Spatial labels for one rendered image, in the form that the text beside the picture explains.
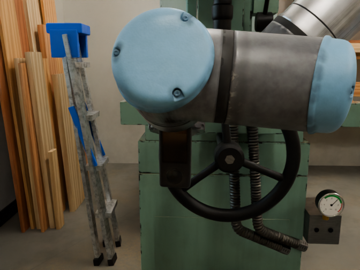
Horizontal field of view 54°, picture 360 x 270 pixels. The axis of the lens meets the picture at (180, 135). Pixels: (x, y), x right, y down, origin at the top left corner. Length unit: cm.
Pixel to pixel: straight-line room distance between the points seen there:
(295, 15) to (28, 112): 180
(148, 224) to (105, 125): 253
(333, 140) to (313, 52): 331
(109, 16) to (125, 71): 310
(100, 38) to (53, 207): 173
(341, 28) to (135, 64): 27
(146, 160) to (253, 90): 64
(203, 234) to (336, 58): 74
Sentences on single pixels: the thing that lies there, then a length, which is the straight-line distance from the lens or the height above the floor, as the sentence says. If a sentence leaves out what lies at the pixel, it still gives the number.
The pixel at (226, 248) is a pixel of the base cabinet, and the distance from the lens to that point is 101.
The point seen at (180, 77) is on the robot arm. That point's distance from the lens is 29.
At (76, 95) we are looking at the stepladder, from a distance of 165.
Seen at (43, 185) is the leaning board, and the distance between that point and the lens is 227.
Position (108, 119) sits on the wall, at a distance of 344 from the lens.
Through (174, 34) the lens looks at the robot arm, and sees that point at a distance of 31.
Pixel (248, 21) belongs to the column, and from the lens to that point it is 124.
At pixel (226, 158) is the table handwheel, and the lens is 71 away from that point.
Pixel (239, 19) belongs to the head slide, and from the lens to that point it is 114.
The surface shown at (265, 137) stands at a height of 81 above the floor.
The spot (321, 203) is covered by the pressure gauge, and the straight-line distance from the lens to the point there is 93.
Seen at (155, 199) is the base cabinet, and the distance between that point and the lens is 96.
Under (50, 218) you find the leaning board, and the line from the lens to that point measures 231.
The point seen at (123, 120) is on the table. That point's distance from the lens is 91.
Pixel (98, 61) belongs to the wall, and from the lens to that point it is 341.
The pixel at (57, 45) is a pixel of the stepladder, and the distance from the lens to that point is 168.
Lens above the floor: 101
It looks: 12 degrees down
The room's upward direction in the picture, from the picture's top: straight up
